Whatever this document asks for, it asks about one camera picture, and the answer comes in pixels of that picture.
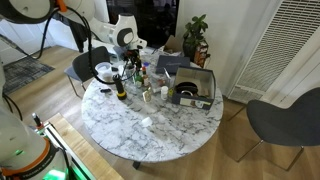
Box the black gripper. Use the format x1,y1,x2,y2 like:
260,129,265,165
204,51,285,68
124,48,143,76

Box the green hot sauce bottle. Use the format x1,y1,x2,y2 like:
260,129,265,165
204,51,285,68
134,69,144,89

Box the red-capped brown sauce bottle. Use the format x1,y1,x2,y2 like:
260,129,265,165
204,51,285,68
142,66,150,88

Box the white pill bottle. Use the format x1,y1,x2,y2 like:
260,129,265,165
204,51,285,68
160,85,170,101

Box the small clear plastic lid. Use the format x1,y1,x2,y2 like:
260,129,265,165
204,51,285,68
141,116,154,128

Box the small clear plastic cup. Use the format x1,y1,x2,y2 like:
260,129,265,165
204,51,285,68
118,63,134,79

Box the black yellow flashlight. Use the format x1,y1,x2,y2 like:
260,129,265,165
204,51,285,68
112,73,128,101

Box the white TV stand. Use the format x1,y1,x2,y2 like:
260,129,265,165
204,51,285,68
89,38,164,58

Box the small labelled glass jar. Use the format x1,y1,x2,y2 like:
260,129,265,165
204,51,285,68
142,88,153,103

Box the dark blue book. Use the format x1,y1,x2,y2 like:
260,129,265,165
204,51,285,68
155,54,191,76

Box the brown cardboard box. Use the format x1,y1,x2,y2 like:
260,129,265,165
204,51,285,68
162,34,184,56

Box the black TV screen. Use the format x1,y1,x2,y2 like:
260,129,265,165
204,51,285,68
105,0,180,50

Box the dark grey chair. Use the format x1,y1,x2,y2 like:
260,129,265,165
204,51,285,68
63,45,113,98
235,87,320,172

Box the green potted plant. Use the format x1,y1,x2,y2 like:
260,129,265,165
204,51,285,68
182,13,210,63

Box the grey storage box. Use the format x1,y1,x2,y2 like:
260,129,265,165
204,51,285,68
168,65,217,111

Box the wooden platform board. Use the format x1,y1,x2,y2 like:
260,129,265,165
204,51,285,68
46,112,124,180

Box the black red-tipped plug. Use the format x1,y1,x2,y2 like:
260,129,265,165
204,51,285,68
31,112,45,130

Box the dark grey floor rug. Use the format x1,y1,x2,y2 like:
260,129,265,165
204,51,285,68
2,54,56,96

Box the black ring-shaped item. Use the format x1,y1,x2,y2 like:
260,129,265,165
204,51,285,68
174,81,200,98

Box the aluminium mounting rail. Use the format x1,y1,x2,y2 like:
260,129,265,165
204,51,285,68
42,121,98,180

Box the white wall heater vent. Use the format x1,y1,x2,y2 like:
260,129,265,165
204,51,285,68
228,0,320,104

